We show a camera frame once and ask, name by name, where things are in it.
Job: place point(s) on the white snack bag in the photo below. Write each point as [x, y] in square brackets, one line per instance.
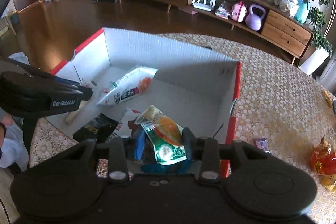
[134, 83]

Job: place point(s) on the small purple candy packet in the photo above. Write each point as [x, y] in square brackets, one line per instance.
[262, 144]

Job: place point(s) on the person's left hand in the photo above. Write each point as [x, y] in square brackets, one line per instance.
[6, 120]

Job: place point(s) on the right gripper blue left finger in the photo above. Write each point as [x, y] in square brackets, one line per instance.
[122, 149]

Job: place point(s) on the blue snack packet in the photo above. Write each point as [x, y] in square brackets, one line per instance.
[177, 168]

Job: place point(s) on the potted green plant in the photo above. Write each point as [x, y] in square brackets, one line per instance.
[322, 47]

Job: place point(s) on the purple kettlebell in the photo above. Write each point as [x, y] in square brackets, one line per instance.
[253, 21]

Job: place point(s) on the green orange snack packet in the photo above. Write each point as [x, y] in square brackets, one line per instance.
[164, 134]

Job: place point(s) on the yellow snack wrapper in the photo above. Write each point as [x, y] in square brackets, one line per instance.
[329, 182]

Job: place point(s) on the red gold snack bag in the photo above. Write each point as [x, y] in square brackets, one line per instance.
[322, 159]

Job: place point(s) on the red cardboard box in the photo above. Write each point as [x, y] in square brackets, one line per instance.
[194, 86]

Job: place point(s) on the black snack packet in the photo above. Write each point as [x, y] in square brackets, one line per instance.
[99, 128]

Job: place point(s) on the white router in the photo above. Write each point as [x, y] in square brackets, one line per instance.
[205, 5]

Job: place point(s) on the clear plastic bag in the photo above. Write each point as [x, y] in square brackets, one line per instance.
[290, 7]

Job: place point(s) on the teal spray bottle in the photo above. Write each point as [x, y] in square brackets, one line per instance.
[303, 11]

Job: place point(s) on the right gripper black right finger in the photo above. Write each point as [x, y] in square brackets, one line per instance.
[205, 152]

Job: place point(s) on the wooden TV cabinet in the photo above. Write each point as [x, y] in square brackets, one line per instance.
[277, 28]

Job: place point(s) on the white brown cake packet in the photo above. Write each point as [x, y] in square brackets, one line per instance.
[127, 126]

